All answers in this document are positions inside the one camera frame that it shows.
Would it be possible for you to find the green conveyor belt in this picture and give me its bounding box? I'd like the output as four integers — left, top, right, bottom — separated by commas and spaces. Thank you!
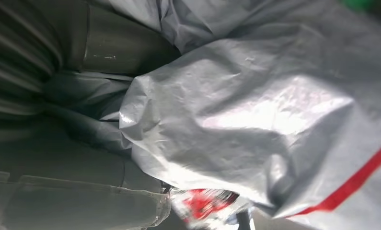
341, 0, 377, 12

